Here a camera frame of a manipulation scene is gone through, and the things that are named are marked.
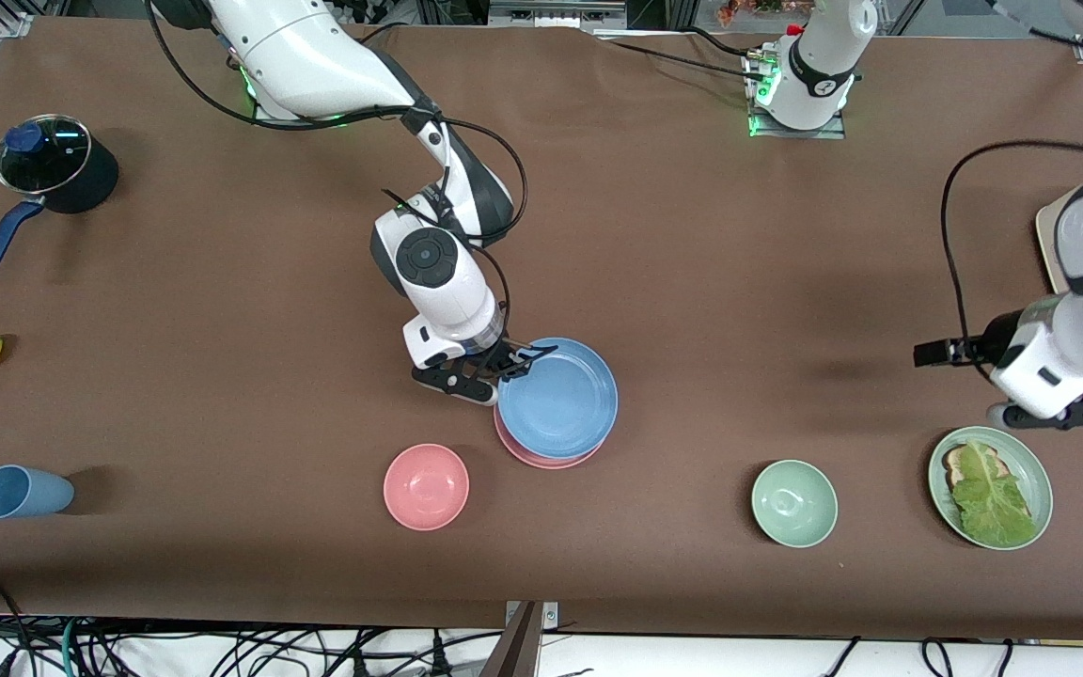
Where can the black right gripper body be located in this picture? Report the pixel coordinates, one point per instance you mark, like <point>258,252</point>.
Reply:
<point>502,356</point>

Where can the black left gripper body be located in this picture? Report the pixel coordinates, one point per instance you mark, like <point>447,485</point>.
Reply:
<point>996,341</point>

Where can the blue plate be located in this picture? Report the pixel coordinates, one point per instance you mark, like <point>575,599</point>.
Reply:
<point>560,400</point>

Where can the pink plate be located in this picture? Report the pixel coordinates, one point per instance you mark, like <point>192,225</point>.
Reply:
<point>541,462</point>

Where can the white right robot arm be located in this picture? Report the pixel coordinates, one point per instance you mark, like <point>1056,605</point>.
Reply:
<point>316,56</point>

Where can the beige cutting board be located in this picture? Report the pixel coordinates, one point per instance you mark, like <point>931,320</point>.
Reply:
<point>1049,244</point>

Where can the toast slice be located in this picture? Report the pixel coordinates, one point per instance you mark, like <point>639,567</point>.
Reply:
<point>955,465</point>

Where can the green plate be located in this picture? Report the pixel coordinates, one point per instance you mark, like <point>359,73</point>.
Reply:
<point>1035,480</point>

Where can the pink bowl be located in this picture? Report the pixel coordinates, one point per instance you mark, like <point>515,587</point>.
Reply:
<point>426,487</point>

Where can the green lettuce leaf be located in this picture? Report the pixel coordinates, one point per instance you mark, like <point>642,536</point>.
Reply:
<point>993,498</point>

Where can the brown table cover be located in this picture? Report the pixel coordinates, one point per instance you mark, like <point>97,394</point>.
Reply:
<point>692,235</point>

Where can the green bowl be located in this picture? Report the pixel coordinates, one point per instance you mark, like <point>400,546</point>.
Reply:
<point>794,503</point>

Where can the dark stand pole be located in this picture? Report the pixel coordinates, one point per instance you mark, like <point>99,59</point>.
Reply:
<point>518,649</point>

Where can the silver metal box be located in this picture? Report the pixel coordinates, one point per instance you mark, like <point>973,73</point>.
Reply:
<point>556,11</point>

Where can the glass lid with blue knob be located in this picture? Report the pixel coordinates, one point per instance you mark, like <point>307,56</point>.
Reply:
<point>48,155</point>

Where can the blue cup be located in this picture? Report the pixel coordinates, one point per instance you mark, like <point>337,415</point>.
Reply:
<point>23,492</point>

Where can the metal table edge bracket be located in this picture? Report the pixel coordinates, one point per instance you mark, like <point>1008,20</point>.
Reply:
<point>551,613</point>

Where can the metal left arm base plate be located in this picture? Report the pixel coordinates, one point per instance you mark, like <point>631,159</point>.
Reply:
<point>833,132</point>

